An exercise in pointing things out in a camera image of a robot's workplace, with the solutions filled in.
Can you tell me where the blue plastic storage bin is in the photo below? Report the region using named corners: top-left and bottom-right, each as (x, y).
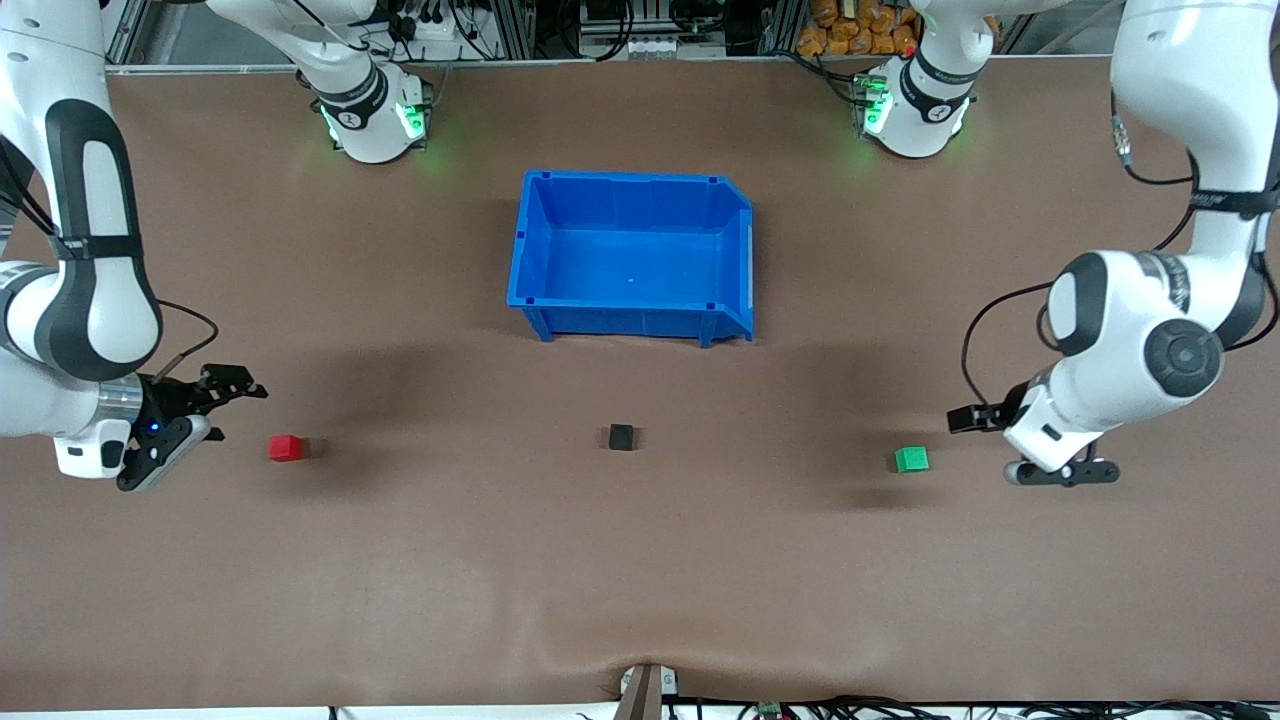
top-left (506, 168), bottom-right (756, 349)

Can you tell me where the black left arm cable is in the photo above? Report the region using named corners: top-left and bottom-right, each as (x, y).
top-left (962, 90), bottom-right (1199, 413)

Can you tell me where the white power strip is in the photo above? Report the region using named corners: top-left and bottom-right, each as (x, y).
top-left (395, 10), bottom-right (473, 43)

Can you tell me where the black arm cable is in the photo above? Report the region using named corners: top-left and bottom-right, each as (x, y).
top-left (0, 140), bottom-right (219, 383)
top-left (962, 90), bottom-right (1199, 413)

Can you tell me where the orange bag pile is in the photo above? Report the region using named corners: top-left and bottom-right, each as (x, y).
top-left (797, 0), bottom-right (923, 57)

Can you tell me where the metal table clamp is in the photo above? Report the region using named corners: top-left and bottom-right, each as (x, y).
top-left (618, 662), bottom-right (681, 720)

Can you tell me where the brown table mat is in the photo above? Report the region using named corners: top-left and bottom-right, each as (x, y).
top-left (0, 55), bottom-right (1280, 713)

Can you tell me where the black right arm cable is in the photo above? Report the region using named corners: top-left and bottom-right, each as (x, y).
top-left (0, 140), bottom-right (219, 383)

